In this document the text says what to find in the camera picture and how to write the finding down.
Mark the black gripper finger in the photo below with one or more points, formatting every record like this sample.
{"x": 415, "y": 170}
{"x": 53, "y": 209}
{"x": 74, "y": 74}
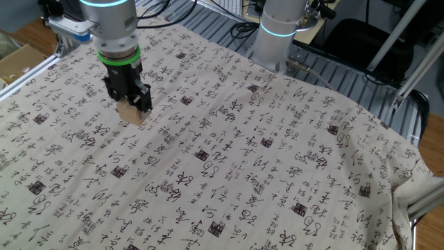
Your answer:
{"x": 110, "y": 88}
{"x": 144, "y": 100}

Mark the black office chair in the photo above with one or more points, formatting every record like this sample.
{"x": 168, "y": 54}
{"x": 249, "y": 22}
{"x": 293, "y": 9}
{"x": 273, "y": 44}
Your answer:
{"x": 364, "y": 45}

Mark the aluminium frame post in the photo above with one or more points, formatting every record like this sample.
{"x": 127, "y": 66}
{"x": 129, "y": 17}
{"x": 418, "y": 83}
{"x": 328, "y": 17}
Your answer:
{"x": 398, "y": 33}
{"x": 420, "y": 69}

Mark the white keyboard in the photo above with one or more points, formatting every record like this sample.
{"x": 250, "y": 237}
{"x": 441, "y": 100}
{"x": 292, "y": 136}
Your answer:
{"x": 230, "y": 6}

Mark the black desk gadget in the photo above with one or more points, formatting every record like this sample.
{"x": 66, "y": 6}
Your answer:
{"x": 324, "y": 9}

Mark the small wooden cube block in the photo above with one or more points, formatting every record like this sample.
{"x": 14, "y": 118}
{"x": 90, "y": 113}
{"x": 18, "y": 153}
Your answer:
{"x": 128, "y": 114}

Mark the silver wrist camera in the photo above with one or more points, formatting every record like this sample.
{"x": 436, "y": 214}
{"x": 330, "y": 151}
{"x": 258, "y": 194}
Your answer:
{"x": 69, "y": 26}

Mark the cardboard box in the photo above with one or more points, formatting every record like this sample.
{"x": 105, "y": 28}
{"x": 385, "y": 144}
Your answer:
{"x": 21, "y": 62}

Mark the calligraphy print beige tablecloth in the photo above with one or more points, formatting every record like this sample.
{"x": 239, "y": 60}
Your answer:
{"x": 243, "y": 156}

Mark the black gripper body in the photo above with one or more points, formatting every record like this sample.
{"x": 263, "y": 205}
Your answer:
{"x": 125, "y": 80}

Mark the aluminium frame rail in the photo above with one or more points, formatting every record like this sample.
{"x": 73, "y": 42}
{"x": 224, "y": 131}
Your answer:
{"x": 426, "y": 203}

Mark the aluminium table edge rail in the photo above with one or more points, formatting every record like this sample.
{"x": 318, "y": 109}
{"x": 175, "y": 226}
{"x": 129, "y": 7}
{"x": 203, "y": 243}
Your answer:
{"x": 34, "y": 71}

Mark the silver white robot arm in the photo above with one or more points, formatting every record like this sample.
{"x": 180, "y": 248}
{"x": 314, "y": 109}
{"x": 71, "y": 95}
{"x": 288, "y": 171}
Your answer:
{"x": 111, "y": 27}

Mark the pale green bundle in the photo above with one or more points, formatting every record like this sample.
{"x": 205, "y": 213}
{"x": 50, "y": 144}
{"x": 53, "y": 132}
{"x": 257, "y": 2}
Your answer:
{"x": 5, "y": 45}

